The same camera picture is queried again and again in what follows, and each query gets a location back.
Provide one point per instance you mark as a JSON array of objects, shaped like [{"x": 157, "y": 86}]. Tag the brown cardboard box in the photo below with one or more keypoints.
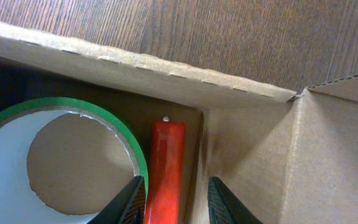
[{"x": 288, "y": 157}]

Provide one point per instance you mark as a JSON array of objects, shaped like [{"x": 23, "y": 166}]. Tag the green tape roll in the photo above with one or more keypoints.
[{"x": 62, "y": 160}]

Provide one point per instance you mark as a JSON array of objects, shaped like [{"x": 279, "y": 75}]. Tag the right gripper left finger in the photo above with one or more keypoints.
[{"x": 127, "y": 207}]

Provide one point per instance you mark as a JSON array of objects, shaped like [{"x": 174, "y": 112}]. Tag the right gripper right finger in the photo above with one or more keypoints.
[{"x": 224, "y": 207}]

